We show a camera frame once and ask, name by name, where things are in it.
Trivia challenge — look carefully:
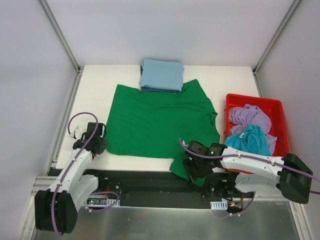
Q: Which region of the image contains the green t-shirt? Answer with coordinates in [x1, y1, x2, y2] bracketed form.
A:
[106, 79, 220, 180]

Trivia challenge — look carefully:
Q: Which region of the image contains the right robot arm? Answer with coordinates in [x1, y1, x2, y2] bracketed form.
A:
[180, 140, 313, 204]

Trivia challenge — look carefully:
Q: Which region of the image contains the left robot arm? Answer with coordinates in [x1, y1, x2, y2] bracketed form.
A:
[34, 122, 108, 235]

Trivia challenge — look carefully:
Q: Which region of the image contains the teal crumpled t-shirt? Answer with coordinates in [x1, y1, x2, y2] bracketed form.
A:
[224, 124, 272, 156]

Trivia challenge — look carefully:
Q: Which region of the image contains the lavender crumpled t-shirt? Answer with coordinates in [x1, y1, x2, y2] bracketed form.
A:
[228, 104, 277, 155]

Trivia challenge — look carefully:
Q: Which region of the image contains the red plastic bin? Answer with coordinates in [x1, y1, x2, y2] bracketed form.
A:
[224, 93, 292, 173]

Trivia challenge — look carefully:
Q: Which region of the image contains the light blue folded t-shirt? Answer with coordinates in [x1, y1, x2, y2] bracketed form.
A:
[139, 58, 185, 93]

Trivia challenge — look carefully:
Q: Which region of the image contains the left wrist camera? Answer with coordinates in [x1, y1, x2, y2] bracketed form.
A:
[69, 125, 86, 139]

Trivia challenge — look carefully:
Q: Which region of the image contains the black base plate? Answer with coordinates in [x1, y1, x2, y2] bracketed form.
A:
[47, 167, 256, 210]

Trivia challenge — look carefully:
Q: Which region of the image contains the left aluminium frame post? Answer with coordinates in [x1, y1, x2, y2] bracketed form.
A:
[37, 0, 82, 74]

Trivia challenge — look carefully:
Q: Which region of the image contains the aluminium frame post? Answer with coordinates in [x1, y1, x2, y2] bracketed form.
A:
[37, 0, 82, 74]
[252, 0, 303, 76]

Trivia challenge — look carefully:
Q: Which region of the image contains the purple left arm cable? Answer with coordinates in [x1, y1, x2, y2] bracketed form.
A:
[51, 111, 100, 236]

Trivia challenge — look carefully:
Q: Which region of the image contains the right aluminium frame post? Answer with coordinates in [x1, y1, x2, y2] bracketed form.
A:
[252, 0, 303, 76]

